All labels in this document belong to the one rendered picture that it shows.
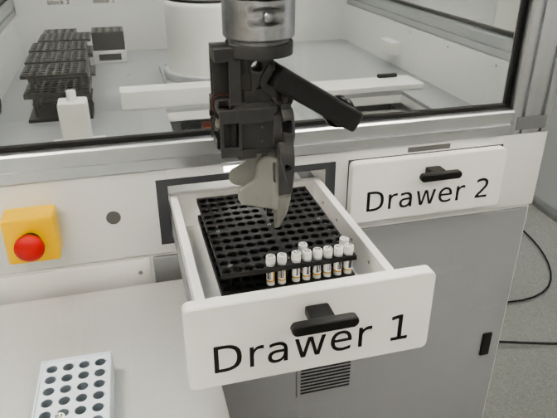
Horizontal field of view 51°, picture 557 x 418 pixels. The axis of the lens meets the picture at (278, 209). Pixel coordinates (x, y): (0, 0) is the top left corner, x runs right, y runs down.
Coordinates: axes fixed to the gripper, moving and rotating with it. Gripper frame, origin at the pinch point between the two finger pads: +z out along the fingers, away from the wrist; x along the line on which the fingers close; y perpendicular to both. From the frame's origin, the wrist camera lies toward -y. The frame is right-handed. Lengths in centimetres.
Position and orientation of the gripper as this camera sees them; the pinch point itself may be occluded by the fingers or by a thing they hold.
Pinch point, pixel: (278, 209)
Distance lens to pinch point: 69.9
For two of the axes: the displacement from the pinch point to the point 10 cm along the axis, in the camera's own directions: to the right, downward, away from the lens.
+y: -9.7, 1.2, -2.3
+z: 0.0, 8.9, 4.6
